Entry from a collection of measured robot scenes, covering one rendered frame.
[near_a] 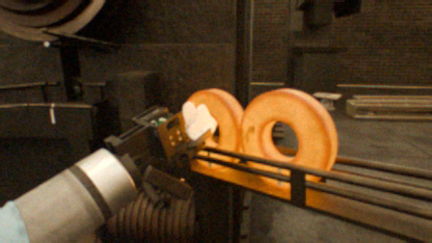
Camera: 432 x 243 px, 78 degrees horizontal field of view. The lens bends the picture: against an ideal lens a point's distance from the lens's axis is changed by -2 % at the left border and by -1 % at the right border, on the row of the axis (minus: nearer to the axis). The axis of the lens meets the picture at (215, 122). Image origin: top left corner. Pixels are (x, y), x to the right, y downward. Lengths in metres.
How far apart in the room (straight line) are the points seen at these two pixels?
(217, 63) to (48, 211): 0.54
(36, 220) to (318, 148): 0.36
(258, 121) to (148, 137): 0.17
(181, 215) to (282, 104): 0.34
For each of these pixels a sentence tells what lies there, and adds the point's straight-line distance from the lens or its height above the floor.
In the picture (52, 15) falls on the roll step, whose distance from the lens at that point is 0.80.
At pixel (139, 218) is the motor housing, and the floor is 0.50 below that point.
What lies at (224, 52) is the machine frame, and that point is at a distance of 0.75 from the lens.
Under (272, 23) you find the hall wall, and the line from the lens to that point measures 6.77.
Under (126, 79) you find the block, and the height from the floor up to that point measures 0.79.
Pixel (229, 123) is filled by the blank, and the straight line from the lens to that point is 0.48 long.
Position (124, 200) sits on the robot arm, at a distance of 0.40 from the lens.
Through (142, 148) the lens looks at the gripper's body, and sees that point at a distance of 0.42.
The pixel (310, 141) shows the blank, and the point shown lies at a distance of 0.40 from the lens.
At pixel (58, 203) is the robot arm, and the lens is 0.38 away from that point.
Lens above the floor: 0.86
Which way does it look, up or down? 15 degrees down
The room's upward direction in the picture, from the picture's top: straight up
